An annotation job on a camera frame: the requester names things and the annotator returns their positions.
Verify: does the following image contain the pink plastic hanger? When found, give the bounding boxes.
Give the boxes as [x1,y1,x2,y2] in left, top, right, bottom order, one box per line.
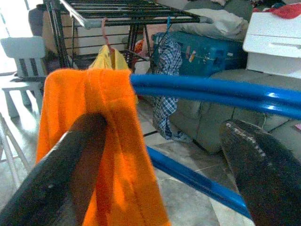
[101,17,117,70]

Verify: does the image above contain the black metal drying rack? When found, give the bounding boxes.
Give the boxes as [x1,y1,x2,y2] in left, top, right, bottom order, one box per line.
[43,0,214,78]

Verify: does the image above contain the blue hard suitcase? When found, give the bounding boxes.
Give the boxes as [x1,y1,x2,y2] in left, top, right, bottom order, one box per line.
[151,32,247,78]

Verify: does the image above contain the white kids chair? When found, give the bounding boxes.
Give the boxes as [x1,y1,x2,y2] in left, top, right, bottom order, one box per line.
[0,36,48,118]

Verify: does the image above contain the yellow shirt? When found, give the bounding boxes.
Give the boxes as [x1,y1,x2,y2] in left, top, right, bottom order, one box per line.
[88,44,139,105]

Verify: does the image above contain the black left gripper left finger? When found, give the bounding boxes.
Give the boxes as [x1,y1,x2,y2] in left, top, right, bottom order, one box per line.
[0,113,111,226]

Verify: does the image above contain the white grey pillow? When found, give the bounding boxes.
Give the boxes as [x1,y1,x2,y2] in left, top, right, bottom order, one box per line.
[171,8,250,42]

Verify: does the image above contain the white drawer box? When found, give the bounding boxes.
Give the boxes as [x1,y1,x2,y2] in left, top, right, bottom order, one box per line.
[242,11,301,80]

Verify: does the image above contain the orange garment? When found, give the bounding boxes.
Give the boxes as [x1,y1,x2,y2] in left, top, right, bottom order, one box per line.
[35,68,172,226]

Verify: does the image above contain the red cloth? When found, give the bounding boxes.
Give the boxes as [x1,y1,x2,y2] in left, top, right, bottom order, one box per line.
[253,1,301,20]

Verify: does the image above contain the grey green leather sofa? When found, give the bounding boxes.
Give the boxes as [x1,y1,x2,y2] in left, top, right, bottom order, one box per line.
[169,0,301,156]

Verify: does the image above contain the blue plastic hanger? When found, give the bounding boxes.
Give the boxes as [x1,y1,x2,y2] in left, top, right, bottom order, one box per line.
[164,16,174,40]
[129,74,301,219]
[131,84,301,219]

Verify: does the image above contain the blue checkered shirt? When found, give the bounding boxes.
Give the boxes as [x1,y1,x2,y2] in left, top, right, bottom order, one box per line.
[151,35,184,141]

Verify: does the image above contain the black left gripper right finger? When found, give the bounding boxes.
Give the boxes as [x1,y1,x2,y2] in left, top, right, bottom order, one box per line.
[220,119,301,226]

